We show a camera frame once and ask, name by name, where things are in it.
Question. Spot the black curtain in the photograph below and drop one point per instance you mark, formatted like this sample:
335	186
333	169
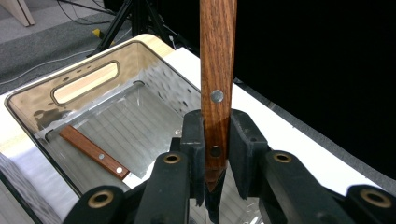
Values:
311	62

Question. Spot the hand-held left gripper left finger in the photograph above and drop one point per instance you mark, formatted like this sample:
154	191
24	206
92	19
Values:
193	146

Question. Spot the light wooden shelf unit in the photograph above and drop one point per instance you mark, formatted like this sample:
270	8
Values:
18	11

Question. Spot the smoky transparent plastic bin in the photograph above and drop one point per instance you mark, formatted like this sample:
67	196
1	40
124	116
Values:
130	124

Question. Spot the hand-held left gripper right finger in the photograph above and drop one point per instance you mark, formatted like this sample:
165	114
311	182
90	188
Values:
246	149

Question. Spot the black metal stand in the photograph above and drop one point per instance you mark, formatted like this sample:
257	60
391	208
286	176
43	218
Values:
124	18

